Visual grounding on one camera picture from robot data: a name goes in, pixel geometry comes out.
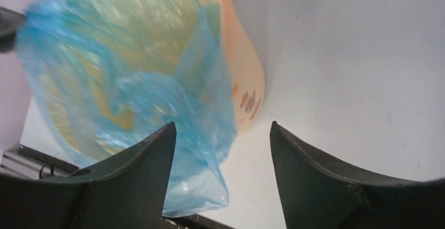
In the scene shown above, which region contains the blue plastic trash bag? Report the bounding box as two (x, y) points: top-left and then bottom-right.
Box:
(16, 0), (237, 217)

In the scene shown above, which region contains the yellow cartoon trash bin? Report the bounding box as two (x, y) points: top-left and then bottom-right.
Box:
(146, 0), (266, 134)

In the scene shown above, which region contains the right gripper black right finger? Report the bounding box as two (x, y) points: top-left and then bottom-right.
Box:
(270, 122), (444, 228)

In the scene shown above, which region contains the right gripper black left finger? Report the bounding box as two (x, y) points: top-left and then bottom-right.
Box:
(1, 123), (176, 228)

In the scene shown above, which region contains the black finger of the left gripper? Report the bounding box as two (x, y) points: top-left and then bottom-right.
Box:
(1, 6), (25, 53)

